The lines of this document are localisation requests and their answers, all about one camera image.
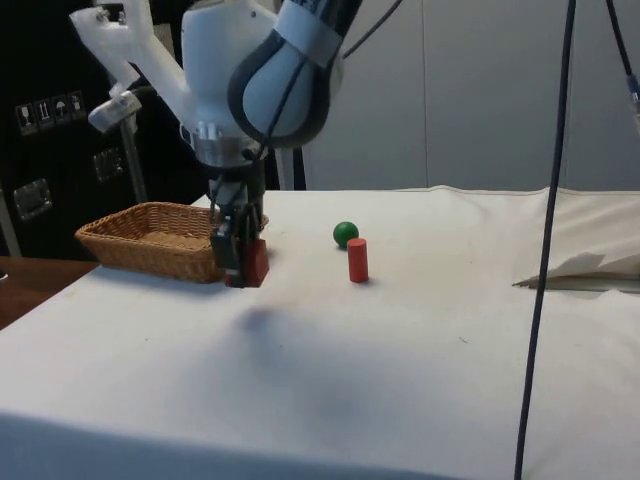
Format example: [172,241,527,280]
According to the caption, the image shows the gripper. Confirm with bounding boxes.
[208,162,267,290]

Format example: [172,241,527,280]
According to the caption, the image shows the dark red triangular block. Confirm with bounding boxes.
[243,238,271,289]

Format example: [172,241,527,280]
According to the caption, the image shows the wicker basket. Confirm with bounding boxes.
[74,201,271,285]

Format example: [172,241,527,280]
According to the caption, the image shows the red cylinder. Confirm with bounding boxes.
[347,238,370,284]

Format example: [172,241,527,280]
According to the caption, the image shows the green ball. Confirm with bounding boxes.
[332,220,360,250]

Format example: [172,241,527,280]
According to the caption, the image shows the silver metal pole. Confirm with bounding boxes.
[121,117,148,202]

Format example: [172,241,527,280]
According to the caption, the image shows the black cabinet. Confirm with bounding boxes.
[0,0,281,262]

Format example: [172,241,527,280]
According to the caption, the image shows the pale lockers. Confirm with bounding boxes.
[277,0,640,193]

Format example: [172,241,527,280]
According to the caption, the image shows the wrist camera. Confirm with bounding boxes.
[88,90,143,134]

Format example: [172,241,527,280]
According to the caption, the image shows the white camera bracket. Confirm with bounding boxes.
[68,0,193,126]

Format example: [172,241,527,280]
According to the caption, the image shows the black cable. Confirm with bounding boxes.
[512,0,577,480]
[604,0,640,121]
[342,0,404,58]

